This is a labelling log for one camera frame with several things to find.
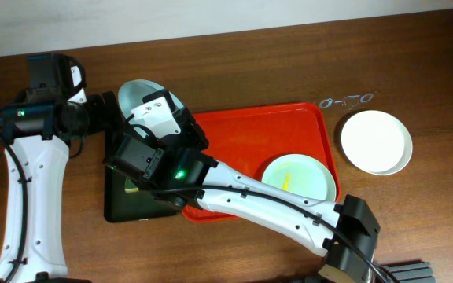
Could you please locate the light blue plate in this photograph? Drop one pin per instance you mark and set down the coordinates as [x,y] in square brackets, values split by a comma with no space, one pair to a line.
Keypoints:
[156,114]

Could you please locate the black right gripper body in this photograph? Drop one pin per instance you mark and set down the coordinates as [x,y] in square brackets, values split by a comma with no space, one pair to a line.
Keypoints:
[194,130]

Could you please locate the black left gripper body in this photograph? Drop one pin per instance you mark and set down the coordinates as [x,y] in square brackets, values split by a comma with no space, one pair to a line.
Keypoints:
[108,108]

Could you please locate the white plate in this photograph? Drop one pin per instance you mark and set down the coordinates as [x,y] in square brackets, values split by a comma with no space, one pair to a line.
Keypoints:
[376,142]

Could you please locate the light green plate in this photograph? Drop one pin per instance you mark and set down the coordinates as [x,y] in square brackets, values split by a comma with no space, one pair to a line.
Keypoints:
[301,175]

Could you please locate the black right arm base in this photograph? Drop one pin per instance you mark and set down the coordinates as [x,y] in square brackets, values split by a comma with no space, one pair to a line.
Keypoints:
[420,272]

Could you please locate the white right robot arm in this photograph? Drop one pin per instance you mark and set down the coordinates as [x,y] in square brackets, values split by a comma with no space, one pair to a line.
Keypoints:
[345,235]

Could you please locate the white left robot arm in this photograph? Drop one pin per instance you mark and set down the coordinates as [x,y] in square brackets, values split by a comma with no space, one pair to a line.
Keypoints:
[36,131]

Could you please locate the green yellow sponge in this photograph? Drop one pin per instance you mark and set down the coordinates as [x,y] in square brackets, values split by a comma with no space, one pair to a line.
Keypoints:
[130,187]

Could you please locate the red plastic tray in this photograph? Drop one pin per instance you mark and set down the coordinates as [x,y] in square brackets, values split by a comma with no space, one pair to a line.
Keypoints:
[249,139]

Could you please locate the black plastic tray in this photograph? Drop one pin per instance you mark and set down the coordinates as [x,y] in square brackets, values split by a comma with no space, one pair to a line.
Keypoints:
[132,204]

